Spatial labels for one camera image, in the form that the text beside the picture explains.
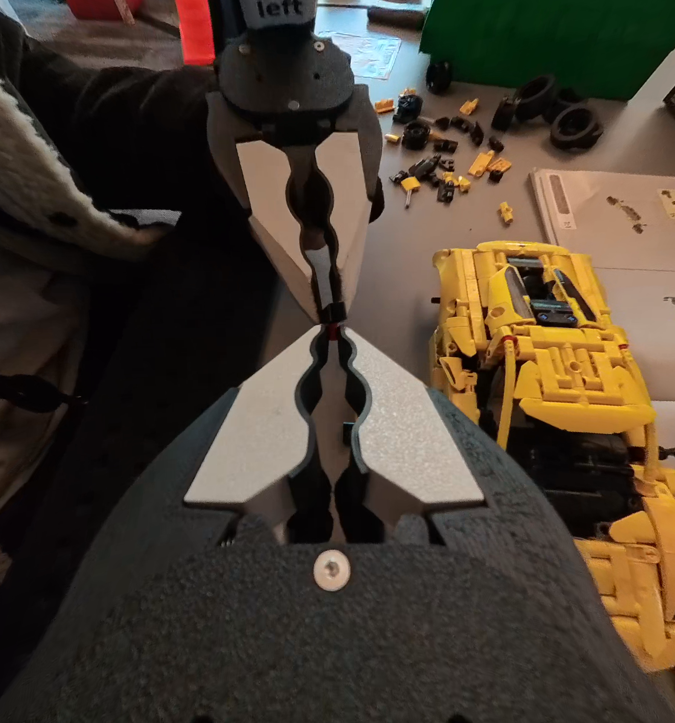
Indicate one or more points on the person's left forearm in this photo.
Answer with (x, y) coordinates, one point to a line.
(162, 169)

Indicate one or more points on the red plastic crate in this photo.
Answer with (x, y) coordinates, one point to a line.
(103, 8)

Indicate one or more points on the open instruction booklet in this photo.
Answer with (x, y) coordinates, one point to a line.
(597, 226)

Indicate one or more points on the orange traffic cone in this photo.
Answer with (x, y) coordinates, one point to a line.
(196, 34)

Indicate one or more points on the yellow toy brick car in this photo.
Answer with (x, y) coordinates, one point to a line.
(569, 361)

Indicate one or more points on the small black pin piece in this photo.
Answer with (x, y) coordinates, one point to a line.
(347, 434)

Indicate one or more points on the grey desk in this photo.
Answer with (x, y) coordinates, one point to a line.
(405, 271)

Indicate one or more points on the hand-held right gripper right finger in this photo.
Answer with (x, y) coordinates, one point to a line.
(416, 446)

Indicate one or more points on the printed leaflet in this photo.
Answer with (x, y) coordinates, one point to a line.
(371, 56)

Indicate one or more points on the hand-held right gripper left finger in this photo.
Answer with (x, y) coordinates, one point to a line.
(247, 446)

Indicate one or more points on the green plastic bin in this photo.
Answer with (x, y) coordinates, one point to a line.
(540, 45)

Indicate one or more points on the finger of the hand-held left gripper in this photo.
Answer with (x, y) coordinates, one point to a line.
(348, 186)
(264, 192)

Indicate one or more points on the scattered toy brick pieces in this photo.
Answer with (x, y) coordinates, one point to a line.
(444, 169)

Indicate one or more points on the small red pin piece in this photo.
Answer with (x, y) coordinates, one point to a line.
(333, 332)

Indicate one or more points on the black beam piece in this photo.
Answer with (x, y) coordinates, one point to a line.
(330, 312)

